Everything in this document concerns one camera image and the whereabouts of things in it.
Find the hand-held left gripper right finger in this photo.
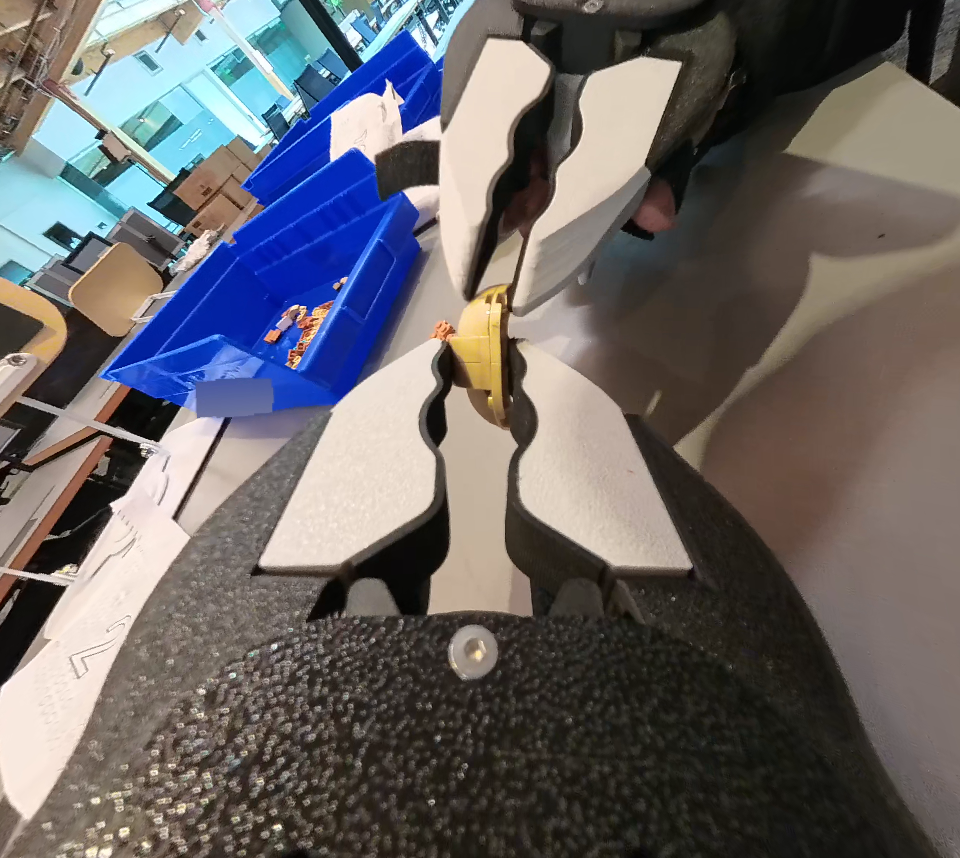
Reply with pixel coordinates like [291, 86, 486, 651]
[506, 340, 695, 615]

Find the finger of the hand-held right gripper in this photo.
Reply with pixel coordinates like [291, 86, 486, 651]
[511, 55, 687, 316]
[436, 36, 558, 301]

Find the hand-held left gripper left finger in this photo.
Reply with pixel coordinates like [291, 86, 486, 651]
[258, 340, 456, 615]

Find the tan curved brick assembly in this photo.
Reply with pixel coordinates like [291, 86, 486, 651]
[449, 283, 516, 433]

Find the grey desk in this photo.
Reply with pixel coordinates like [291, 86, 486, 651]
[168, 59, 960, 858]

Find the person's right hand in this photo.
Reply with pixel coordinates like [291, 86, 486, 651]
[628, 177, 681, 238]

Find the white crumpled bag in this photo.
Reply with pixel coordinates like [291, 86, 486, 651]
[327, 78, 408, 164]

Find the pile of tan brown bricks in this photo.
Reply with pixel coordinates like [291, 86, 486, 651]
[261, 275, 351, 371]

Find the blue plastic bin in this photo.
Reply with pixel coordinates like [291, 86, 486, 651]
[99, 147, 423, 418]
[240, 30, 445, 208]

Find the stack of cardboard boxes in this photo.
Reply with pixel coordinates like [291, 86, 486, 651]
[172, 136, 265, 238]

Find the white printed paper bag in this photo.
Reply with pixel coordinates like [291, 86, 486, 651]
[0, 414, 228, 819]

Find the light wooden chair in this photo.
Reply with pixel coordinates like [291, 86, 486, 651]
[66, 241, 168, 339]

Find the black equipment case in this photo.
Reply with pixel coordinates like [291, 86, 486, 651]
[107, 206, 186, 268]

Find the black board with wooden rim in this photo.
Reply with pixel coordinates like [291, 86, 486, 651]
[0, 275, 70, 418]

